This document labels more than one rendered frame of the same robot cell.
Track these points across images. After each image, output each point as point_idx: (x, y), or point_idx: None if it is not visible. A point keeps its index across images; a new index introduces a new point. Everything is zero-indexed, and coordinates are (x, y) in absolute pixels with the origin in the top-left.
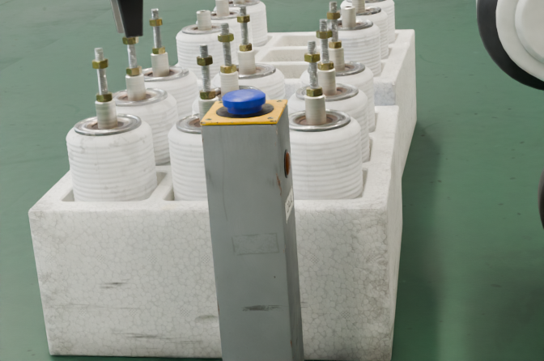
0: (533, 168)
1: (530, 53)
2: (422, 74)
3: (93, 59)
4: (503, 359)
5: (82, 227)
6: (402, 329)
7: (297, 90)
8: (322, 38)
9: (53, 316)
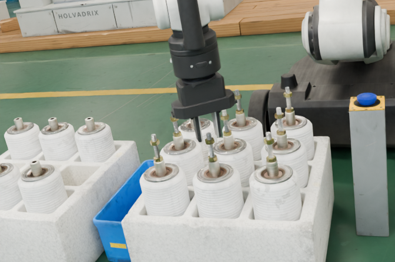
0: (143, 160)
1: (383, 42)
2: None
3: None
4: (333, 175)
5: (316, 219)
6: None
7: (236, 129)
8: (241, 97)
9: None
